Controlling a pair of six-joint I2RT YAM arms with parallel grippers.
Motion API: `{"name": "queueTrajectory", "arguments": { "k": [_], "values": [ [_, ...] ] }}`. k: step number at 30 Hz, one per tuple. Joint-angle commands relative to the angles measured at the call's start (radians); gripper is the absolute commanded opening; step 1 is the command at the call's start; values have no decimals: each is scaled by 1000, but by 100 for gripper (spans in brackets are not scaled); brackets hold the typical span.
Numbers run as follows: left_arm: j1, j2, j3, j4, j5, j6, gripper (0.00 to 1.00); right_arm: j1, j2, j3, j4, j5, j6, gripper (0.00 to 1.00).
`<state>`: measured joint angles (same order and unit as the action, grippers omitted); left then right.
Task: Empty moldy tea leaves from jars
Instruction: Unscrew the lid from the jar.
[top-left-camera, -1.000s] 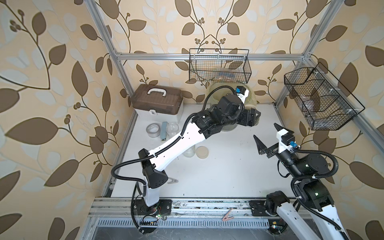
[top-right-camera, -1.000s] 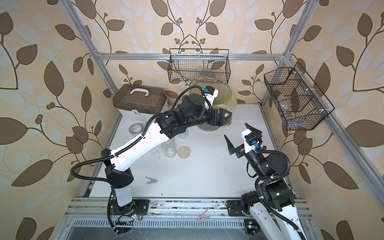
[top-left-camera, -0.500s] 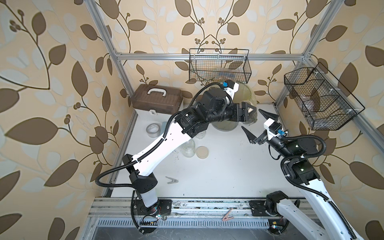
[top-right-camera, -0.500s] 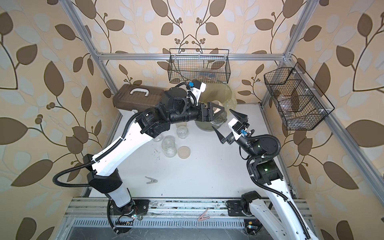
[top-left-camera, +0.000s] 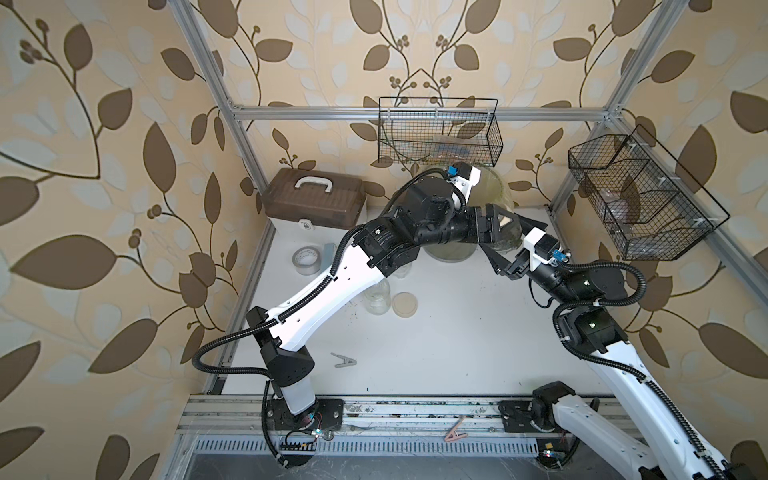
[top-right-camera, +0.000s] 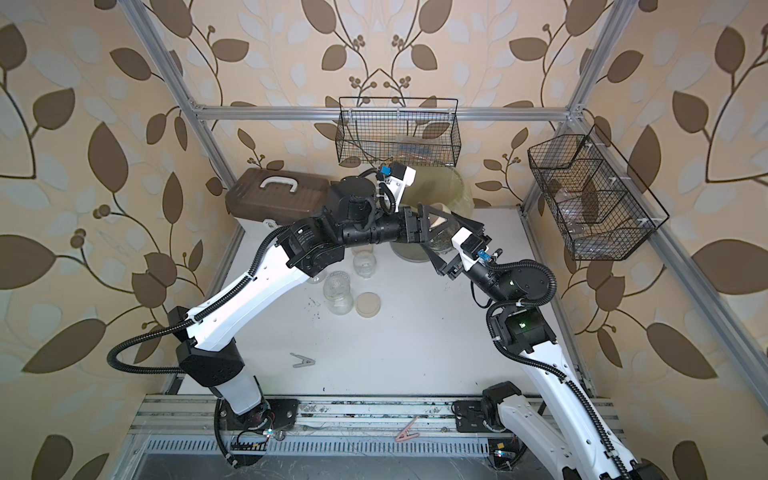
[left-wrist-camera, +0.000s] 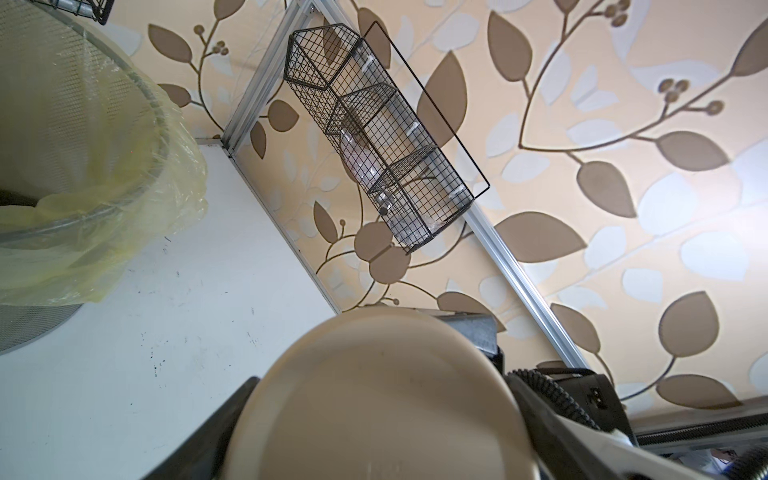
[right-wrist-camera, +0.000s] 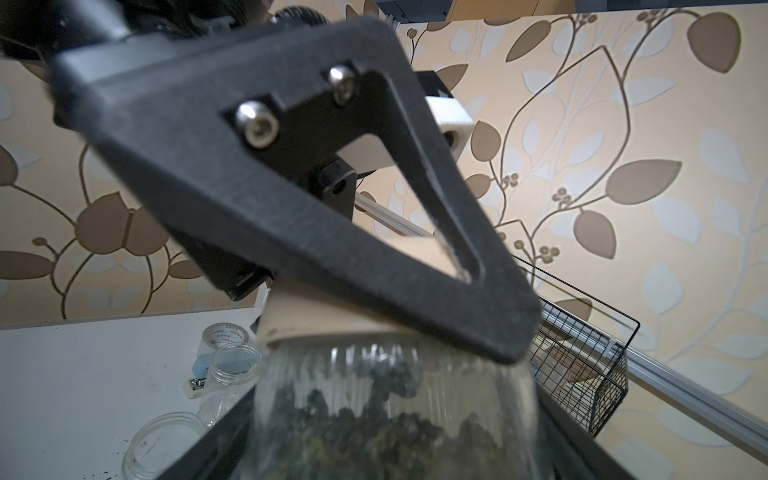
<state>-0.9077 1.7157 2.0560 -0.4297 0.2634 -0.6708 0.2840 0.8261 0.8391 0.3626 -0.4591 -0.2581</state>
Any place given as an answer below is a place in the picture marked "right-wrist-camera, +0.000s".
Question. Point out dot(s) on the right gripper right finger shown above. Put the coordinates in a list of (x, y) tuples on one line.
[(571, 450)]

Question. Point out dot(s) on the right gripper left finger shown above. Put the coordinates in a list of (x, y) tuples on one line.
[(218, 454)]

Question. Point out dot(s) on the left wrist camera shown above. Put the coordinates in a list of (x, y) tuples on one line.
[(407, 129)]

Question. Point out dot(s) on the jar with beige lid back-right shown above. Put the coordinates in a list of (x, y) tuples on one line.
[(348, 394)]

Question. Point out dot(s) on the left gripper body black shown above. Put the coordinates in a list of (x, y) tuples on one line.
[(239, 233)]

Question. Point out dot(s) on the jar with beige lid back-left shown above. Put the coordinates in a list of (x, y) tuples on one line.
[(215, 406)]

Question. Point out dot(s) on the back wire basket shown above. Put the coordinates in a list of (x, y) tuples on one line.
[(580, 353)]

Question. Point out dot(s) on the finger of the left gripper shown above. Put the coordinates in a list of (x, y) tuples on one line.
[(212, 135)]

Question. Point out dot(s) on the jar with beige lid front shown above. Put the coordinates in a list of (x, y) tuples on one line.
[(160, 443)]

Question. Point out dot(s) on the clear jar with tea leaves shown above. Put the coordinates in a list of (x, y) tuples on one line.
[(234, 369)]

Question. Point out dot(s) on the tape roll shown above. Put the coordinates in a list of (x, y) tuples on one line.
[(219, 335)]

